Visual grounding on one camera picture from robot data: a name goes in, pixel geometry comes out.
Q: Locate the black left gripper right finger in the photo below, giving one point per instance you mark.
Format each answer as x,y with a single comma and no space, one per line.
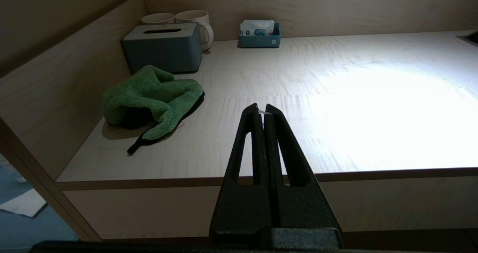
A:
302,208

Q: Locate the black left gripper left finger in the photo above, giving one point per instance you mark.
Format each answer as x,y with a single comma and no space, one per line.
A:
241,208

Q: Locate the green microfibre cloth black edge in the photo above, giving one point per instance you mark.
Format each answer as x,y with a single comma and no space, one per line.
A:
157,96

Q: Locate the small blue sachet tray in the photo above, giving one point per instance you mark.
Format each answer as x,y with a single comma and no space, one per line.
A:
261,40

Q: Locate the blue-grey tissue box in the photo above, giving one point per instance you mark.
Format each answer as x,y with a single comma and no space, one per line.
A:
164,51

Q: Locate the white sachet packets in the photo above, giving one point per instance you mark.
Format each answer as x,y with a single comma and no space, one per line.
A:
257,27

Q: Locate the long wooden desk upstand panel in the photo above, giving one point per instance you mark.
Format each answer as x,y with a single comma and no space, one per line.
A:
354,10

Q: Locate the cream ceramic mug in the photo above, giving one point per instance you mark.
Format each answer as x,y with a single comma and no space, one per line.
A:
157,18

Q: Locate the wooden desk side panel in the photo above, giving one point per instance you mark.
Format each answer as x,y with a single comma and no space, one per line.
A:
59,96

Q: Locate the white paper sheet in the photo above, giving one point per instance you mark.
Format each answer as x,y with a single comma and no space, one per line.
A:
24,204

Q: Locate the black recessed power socket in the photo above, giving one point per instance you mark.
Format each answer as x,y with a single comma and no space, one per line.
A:
472,38

